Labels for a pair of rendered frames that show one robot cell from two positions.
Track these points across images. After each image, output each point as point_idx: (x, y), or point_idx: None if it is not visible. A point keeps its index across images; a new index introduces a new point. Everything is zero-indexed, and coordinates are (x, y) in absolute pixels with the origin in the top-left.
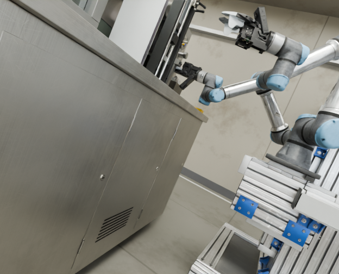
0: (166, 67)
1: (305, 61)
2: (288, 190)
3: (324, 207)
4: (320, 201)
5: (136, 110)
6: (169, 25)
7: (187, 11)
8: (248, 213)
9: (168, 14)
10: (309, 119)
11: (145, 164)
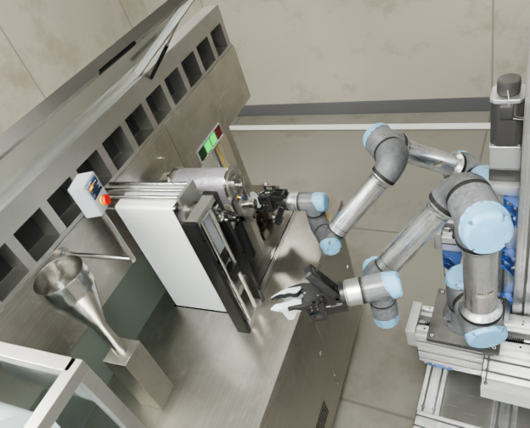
0: (249, 281)
1: (409, 250)
2: (473, 355)
3: (509, 395)
4: (502, 391)
5: (267, 427)
6: (219, 284)
7: (220, 234)
8: (445, 367)
9: (208, 274)
10: (457, 295)
11: (307, 385)
